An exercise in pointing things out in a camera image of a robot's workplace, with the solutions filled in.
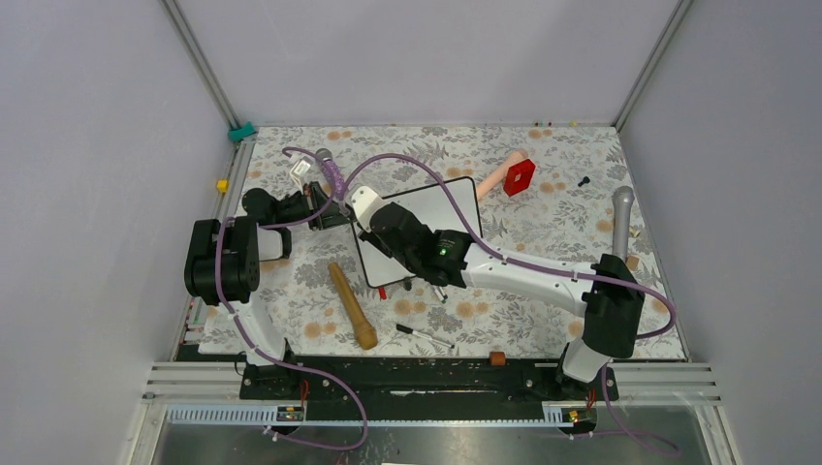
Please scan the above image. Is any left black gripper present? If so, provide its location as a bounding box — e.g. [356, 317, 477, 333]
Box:
[273, 180, 352, 231]

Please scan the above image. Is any white whiteboard black frame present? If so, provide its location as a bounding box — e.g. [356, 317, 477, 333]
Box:
[351, 176, 482, 289]

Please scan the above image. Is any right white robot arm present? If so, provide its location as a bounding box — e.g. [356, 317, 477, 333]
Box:
[353, 198, 645, 399]

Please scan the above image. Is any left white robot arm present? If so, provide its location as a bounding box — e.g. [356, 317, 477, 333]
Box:
[183, 181, 352, 398]

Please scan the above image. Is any purple glitter microphone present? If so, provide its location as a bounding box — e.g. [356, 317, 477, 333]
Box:
[316, 148, 347, 203]

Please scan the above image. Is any green capped marker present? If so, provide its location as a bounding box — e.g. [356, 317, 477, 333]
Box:
[433, 287, 448, 303]

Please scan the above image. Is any black capped marker front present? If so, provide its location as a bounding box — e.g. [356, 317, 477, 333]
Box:
[395, 324, 456, 350]

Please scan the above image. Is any small yellow cube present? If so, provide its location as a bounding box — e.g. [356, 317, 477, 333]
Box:
[216, 179, 229, 194]

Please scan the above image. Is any pink toy microphone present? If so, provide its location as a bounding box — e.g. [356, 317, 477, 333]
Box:
[475, 148, 528, 201]

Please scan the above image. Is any teal corner clip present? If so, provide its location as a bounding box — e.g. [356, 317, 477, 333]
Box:
[228, 122, 257, 143]

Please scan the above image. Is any red square block with hole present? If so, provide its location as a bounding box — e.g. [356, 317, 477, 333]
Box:
[503, 159, 536, 197]

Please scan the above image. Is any small brown wooden cube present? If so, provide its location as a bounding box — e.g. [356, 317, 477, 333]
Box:
[489, 351, 507, 367]

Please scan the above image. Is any silver grey microphone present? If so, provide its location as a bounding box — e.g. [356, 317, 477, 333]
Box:
[612, 186, 635, 262]

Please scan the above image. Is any small tan wooden block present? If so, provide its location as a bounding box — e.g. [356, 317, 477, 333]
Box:
[625, 256, 641, 271]

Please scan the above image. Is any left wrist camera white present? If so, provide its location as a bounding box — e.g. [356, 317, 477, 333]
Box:
[289, 157, 313, 187]

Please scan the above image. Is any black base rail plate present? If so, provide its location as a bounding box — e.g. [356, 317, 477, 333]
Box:
[239, 354, 619, 421]

